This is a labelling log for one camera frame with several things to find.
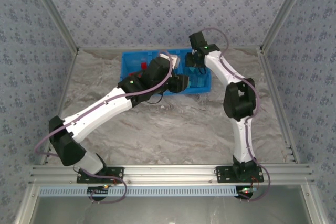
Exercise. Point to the grey metal shelf panel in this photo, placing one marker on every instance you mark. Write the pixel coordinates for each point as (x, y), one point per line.
(170, 211)

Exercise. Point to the red long lego brick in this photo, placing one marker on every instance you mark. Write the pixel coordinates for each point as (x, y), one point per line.
(135, 74)

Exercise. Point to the aluminium frame post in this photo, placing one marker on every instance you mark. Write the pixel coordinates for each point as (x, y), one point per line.
(52, 11)
(286, 11)

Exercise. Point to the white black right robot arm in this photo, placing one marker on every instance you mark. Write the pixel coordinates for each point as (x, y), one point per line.
(242, 140)

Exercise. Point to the wide aluminium mounting rail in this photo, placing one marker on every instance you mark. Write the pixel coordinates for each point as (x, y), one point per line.
(170, 174)

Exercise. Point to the red square lego brick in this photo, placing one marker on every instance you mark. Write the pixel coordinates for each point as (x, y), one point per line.
(144, 65)

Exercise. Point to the blue long lego brick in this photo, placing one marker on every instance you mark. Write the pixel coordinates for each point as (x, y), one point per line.
(197, 81)

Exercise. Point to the aluminium table edge rail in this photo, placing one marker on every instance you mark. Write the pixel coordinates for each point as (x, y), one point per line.
(105, 48)
(278, 103)

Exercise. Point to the turquoise lego brick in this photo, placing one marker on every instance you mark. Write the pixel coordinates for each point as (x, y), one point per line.
(193, 70)

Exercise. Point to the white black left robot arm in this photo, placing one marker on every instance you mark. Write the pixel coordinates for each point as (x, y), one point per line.
(99, 113)

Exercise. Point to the black round base with LED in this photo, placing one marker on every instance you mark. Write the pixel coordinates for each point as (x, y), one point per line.
(97, 193)
(248, 193)

